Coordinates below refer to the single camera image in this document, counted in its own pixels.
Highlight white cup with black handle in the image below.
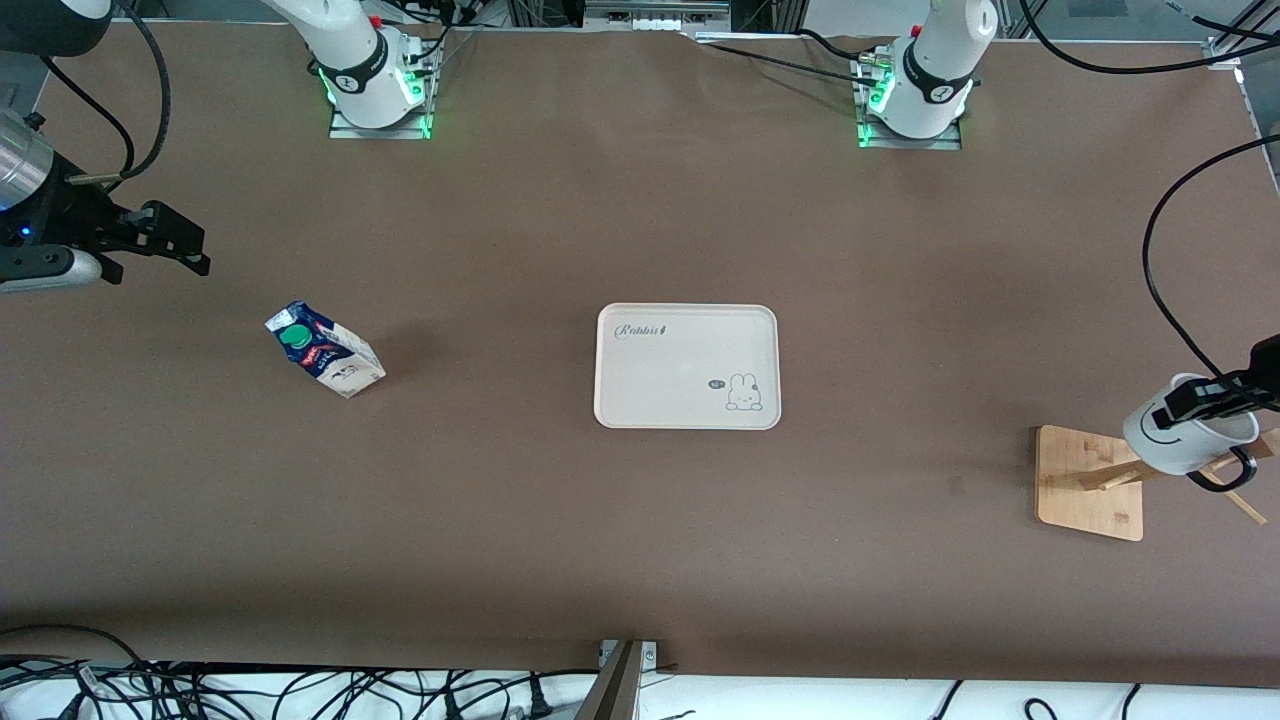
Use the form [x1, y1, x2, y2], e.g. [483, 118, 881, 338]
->
[1122, 373, 1261, 494]

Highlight blue and white milk carton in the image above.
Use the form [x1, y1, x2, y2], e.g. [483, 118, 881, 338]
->
[264, 300, 387, 399]

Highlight wooden cup rack with pegs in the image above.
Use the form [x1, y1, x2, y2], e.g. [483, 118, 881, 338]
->
[1035, 425, 1280, 543]

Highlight cream tray with rabbit print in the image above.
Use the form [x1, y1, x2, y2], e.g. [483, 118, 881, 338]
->
[594, 303, 781, 431]

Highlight grey power strip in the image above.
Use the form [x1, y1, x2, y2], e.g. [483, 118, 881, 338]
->
[583, 0, 733, 31]

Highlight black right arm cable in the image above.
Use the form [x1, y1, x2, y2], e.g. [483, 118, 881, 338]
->
[40, 0, 173, 191]

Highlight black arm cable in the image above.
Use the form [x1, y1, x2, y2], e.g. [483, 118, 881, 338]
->
[40, 0, 173, 191]
[1143, 135, 1280, 383]

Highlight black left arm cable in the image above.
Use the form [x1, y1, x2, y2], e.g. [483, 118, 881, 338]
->
[1143, 135, 1280, 383]

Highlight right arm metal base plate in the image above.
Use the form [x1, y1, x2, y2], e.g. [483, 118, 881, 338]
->
[328, 28, 435, 141]

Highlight black thick overhead cable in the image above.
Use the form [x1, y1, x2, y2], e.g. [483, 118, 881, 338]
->
[1015, 0, 1280, 76]

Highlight aluminium frame profile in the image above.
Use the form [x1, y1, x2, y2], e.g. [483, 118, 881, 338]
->
[1203, 0, 1280, 71]

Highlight black floor cable loop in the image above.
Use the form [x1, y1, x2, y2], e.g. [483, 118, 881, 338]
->
[0, 624, 161, 691]

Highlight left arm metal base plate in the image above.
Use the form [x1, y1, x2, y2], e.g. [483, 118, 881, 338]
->
[850, 50, 963, 153]

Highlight black power cable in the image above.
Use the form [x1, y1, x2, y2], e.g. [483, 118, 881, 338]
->
[688, 30, 876, 96]

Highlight black cable with plug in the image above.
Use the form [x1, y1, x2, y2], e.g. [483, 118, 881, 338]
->
[440, 672, 556, 720]

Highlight metal table edge bracket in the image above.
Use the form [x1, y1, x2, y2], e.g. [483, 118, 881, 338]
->
[575, 640, 661, 720]

